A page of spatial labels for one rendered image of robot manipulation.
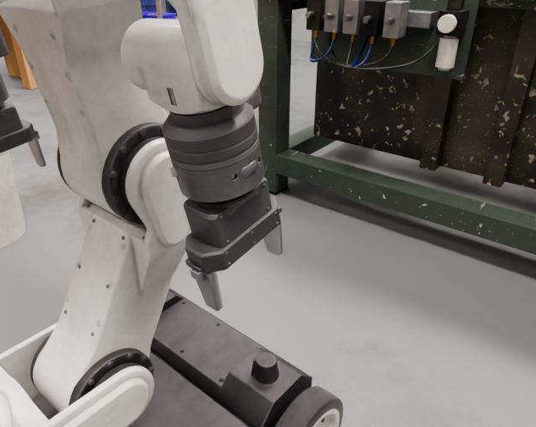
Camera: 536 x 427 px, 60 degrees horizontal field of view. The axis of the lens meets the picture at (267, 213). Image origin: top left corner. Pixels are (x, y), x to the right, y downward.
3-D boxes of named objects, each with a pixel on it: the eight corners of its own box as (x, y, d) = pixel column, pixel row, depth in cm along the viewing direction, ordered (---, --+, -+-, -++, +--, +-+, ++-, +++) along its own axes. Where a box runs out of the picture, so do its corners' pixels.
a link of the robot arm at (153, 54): (215, 175, 40) (181, 41, 34) (139, 151, 46) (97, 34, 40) (293, 120, 47) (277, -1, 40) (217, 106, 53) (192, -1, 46)
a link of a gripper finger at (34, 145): (44, 169, 83) (31, 137, 79) (35, 163, 85) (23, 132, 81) (52, 164, 84) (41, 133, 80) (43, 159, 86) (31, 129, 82)
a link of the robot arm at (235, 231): (226, 287, 46) (197, 185, 39) (165, 254, 52) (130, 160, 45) (303, 219, 53) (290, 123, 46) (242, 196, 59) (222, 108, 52)
